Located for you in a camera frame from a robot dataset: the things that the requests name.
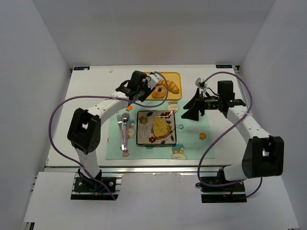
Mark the herb bread slice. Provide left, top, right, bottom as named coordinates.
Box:
left=152, top=118, right=172, bottom=140

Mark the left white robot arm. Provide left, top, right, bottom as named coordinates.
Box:
left=67, top=70, right=162, bottom=180

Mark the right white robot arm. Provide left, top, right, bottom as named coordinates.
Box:
left=181, top=79, right=284, bottom=183

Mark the glazed bagel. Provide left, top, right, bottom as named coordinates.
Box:
left=151, top=85, right=167, bottom=99

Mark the golden croissant roll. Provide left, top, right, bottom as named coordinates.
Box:
left=161, top=80, right=180, bottom=94

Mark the mint cartoon placemat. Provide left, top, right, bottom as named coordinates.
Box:
left=106, top=101, right=212, bottom=160

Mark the yellow plastic tray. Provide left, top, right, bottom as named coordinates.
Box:
left=146, top=72, right=182, bottom=101

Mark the right blue label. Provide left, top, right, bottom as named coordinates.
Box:
left=215, top=64, right=233, bottom=69

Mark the blue label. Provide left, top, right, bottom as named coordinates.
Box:
left=73, top=66, right=90, bottom=71
left=215, top=64, right=233, bottom=69

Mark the floral square plate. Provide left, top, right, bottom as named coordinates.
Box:
left=136, top=110, right=177, bottom=146

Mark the left blue label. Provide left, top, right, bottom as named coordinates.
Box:
left=73, top=66, right=90, bottom=71

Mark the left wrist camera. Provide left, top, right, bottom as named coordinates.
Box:
left=146, top=72, right=162, bottom=89

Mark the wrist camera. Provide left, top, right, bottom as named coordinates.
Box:
left=195, top=78, right=208, bottom=97
left=146, top=72, right=162, bottom=89

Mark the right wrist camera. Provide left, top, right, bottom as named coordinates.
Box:
left=195, top=78, right=208, bottom=97

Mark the pink handled spoon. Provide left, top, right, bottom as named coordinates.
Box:
left=121, top=113, right=130, bottom=151

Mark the pink handled fork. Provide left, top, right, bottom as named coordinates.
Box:
left=117, top=114, right=125, bottom=151

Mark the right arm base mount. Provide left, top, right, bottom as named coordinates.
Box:
left=195, top=170, right=247, bottom=204

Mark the aluminium front rail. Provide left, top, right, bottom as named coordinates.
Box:
left=44, top=164, right=272, bottom=174

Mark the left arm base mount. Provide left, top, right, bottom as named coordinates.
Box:
left=71, top=169, right=119, bottom=201

